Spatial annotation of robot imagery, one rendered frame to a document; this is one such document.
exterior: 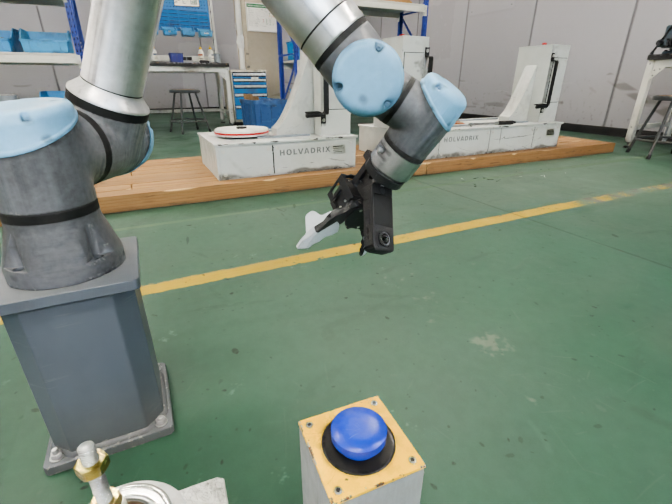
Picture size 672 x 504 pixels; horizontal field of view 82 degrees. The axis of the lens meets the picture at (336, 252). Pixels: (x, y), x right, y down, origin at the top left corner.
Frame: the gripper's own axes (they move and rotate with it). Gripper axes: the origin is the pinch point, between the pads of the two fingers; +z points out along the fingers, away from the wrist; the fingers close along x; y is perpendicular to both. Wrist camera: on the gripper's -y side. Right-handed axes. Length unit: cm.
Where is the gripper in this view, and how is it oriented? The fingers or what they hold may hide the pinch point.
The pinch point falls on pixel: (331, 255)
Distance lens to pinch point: 74.0
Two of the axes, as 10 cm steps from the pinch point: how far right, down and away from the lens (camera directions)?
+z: -5.0, 6.3, 5.9
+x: -8.0, -0.9, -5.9
